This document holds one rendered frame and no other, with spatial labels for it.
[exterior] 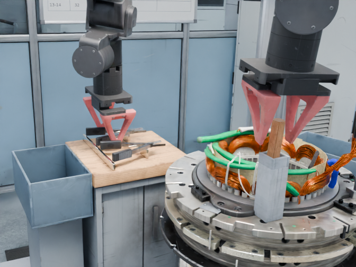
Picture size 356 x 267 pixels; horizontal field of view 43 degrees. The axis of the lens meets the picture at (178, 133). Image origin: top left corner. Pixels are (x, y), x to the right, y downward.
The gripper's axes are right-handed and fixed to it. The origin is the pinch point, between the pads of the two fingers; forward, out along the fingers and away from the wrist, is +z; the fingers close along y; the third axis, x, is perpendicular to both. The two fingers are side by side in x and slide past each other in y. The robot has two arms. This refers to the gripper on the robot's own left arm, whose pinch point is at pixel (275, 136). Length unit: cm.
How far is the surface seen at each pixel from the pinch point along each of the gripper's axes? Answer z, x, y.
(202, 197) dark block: 11.4, 4.8, -6.6
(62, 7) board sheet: 20, 231, -11
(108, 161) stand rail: 16.6, 27.1, -16.2
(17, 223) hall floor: 141, 192, -40
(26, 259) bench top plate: 48, 42, -31
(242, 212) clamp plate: 11.0, -0.2, -2.7
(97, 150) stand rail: 17.2, 33.1, -17.4
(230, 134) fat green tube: 7.2, 16.9, 2.3
